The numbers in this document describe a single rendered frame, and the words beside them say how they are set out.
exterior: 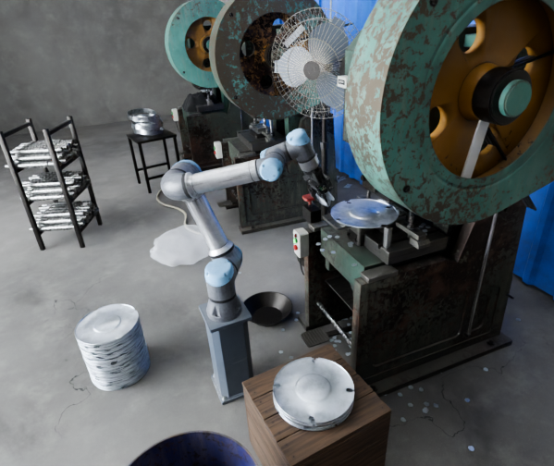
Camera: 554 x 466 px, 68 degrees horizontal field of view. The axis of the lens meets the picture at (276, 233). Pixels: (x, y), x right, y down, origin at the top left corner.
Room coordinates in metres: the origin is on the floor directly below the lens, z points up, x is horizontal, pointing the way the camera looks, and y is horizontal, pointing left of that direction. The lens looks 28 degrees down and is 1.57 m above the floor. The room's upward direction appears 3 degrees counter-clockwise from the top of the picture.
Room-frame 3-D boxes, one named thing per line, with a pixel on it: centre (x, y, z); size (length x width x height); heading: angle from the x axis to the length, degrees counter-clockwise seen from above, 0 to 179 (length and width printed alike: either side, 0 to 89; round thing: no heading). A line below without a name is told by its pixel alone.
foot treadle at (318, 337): (1.61, -0.38, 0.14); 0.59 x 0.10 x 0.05; 110
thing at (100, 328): (1.55, 0.84, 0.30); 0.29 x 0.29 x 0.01
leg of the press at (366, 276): (1.45, -0.73, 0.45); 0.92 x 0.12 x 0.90; 110
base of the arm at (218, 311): (1.40, 0.24, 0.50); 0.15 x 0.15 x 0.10
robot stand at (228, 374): (1.40, 0.24, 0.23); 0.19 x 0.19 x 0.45; 23
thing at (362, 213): (1.61, -0.39, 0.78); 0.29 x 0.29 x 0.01
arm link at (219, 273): (1.41, 0.24, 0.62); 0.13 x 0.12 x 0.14; 171
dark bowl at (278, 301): (1.89, 0.08, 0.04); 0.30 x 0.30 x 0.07
